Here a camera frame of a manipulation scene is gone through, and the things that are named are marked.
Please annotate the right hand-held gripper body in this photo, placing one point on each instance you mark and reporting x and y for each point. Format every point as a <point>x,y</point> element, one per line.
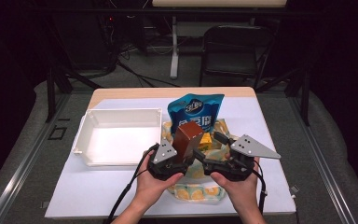
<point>251,149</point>

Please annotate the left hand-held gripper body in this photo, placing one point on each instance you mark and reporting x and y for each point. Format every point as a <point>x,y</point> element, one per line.
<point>164,152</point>

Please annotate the yellow drink carton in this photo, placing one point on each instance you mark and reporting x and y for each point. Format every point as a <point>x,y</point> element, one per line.
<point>205,143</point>

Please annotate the brown cookie box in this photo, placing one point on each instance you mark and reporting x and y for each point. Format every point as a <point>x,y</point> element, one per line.
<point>187,140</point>

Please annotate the lemon print cloth bag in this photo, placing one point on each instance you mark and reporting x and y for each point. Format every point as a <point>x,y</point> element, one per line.
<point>195,193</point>

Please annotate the blue snack packet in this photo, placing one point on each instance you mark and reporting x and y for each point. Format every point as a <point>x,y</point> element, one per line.
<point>195,110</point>

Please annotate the white plastic box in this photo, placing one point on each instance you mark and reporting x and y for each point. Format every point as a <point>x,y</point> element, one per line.
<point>118,143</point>

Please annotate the person's left hand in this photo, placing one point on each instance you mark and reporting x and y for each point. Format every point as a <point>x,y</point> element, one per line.
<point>150,189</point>

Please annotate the person's right hand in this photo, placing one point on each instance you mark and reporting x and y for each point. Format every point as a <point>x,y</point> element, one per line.
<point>242,194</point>

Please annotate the black folding chair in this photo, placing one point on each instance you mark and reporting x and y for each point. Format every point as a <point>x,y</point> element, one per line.
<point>230,63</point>

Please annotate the black metal stand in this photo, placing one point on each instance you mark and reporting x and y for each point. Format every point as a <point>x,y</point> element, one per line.
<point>51,93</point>
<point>304,93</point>

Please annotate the white table sheet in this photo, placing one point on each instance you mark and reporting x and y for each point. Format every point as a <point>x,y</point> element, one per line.
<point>90,186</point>

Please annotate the white table leg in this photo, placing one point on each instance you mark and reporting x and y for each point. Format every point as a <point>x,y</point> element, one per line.
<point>174,56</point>

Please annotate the black equipment with red light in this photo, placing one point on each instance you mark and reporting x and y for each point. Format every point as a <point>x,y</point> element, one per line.
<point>121,31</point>

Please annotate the beige background table top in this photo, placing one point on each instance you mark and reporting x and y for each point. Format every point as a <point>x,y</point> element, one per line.
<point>217,3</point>

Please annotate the aluminium floor rail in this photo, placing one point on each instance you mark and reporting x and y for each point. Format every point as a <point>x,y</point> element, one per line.
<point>321,161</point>
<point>28,161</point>

